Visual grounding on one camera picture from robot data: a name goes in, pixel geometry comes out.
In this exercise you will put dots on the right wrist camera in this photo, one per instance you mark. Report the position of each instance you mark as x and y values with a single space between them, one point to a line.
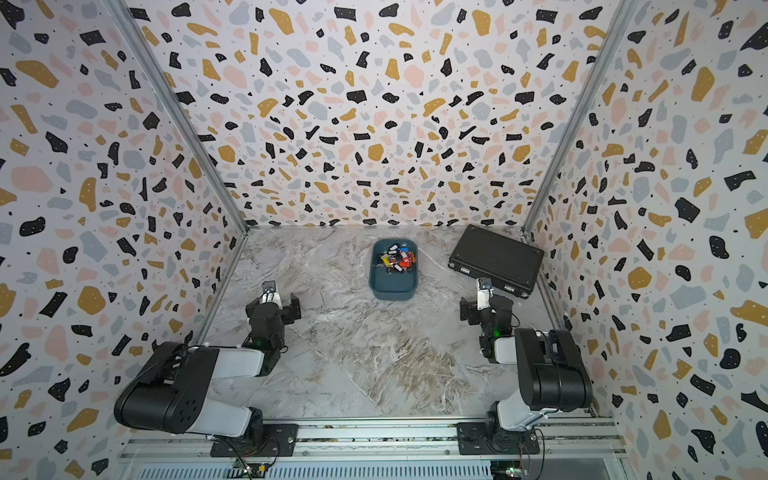
484 293

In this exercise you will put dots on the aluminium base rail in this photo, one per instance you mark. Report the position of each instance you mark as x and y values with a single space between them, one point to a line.
560 447

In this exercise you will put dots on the teal plastic storage box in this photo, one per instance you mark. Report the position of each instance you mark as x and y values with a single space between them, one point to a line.
394 283

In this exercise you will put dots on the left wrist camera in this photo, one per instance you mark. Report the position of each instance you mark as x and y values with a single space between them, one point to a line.
270 293

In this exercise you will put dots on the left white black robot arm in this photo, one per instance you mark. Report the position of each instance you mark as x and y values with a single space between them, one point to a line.
170 392

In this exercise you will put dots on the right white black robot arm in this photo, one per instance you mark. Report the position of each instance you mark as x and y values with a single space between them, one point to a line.
551 378

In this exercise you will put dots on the black hard case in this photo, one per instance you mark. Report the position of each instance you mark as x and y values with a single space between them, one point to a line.
511 265

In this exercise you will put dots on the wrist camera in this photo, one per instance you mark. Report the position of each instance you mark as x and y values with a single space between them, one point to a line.
484 293
270 293

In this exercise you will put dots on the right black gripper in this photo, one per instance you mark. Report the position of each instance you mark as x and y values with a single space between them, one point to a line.
489 309

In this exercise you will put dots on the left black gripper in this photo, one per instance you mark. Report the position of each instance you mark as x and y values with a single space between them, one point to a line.
276 307

